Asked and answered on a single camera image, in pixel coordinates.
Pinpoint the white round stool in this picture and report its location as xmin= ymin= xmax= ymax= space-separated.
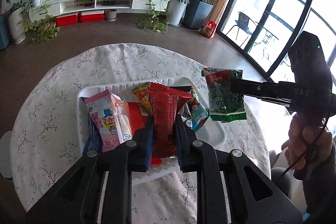
xmin=0 ymin=131 xmax=13 ymax=182

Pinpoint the red storage box left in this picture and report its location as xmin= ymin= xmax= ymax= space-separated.
xmin=56 ymin=12 xmax=78 ymax=27

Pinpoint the trailing pothos plant left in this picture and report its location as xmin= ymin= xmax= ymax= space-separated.
xmin=22 ymin=0 xmax=60 ymax=44

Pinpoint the small red wafer pack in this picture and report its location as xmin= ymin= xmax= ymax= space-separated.
xmin=149 ymin=83 xmax=179 ymax=158

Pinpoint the white plastic tray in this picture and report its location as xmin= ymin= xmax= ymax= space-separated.
xmin=76 ymin=77 xmax=226 ymax=186

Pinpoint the small grey flower pot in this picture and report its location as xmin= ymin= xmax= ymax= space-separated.
xmin=105 ymin=9 xmax=117 ymax=22

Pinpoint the bushy plant white pot right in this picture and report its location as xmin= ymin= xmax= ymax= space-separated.
xmin=166 ymin=0 xmax=190 ymax=27

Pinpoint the floral round tablecloth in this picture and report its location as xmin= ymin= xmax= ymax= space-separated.
xmin=8 ymin=43 xmax=271 ymax=224

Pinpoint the person right hand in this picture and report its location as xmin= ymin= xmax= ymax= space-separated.
xmin=280 ymin=113 xmax=335 ymax=185

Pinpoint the tall plant blue pot left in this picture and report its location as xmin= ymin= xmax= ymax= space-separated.
xmin=0 ymin=0 xmax=11 ymax=51

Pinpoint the red storage box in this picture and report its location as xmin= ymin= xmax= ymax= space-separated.
xmin=56 ymin=12 xmax=78 ymax=27
xmin=80 ymin=10 xmax=104 ymax=23

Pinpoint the white tv console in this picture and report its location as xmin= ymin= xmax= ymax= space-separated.
xmin=28 ymin=0 xmax=171 ymax=21

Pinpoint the blue mini roll cake pack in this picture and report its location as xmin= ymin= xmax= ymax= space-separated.
xmin=82 ymin=113 xmax=102 ymax=156

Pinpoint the red foil snack bag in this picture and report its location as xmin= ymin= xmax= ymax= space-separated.
xmin=127 ymin=102 xmax=162 ymax=169

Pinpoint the green snack pack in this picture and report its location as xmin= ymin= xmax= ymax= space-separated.
xmin=201 ymin=67 xmax=247 ymax=123

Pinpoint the orange cartoon snack pack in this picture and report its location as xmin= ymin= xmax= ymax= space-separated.
xmin=131 ymin=82 xmax=152 ymax=114

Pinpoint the small trailing plant on console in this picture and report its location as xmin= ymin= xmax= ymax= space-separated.
xmin=137 ymin=0 xmax=169 ymax=34

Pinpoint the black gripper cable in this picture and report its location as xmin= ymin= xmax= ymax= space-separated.
xmin=278 ymin=116 xmax=330 ymax=180

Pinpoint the clear orange trim snack pack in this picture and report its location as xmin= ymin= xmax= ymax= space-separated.
xmin=111 ymin=94 xmax=132 ymax=143

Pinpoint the pink cartoon snack pack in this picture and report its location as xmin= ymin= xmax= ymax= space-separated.
xmin=84 ymin=90 xmax=123 ymax=152

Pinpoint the black balcony chair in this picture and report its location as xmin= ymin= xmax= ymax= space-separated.
xmin=226 ymin=11 xmax=257 ymax=39

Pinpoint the black snack bag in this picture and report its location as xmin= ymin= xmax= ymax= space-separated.
xmin=171 ymin=85 xmax=193 ymax=113

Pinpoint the plant ribbed white pot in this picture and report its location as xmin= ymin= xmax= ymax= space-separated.
xmin=9 ymin=1 xmax=26 ymax=44

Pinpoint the red snack box on floor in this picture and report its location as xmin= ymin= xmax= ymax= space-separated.
xmin=200 ymin=20 xmax=217 ymax=39

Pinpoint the red storage box right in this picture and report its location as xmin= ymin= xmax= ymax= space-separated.
xmin=80 ymin=10 xmax=104 ymax=23

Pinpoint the panda blue snack bag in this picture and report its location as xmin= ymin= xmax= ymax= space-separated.
xmin=182 ymin=86 xmax=210 ymax=132

